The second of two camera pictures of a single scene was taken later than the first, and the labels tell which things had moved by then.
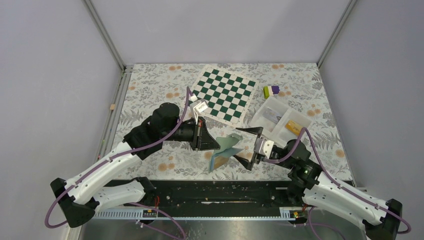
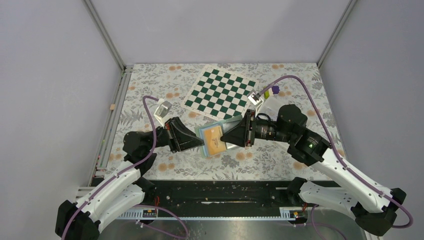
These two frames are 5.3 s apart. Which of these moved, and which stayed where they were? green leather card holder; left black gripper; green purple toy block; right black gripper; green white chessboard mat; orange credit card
Moved: green leather card holder; left black gripper; orange credit card; right black gripper
Stayed: green white chessboard mat; green purple toy block
